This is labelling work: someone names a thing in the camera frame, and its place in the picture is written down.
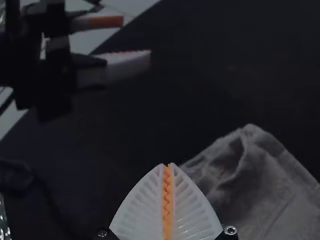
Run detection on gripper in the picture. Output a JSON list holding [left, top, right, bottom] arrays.
[[0, 0, 153, 119]]

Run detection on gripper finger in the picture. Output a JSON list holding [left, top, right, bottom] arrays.
[[165, 162, 239, 240], [96, 162, 169, 240]]

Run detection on pale towel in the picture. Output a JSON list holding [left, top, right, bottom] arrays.
[[179, 123, 320, 240]]

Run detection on black mat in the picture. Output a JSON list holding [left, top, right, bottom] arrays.
[[0, 0, 320, 240]]

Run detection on silver foil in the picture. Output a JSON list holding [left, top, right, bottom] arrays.
[[0, 192, 13, 240]]

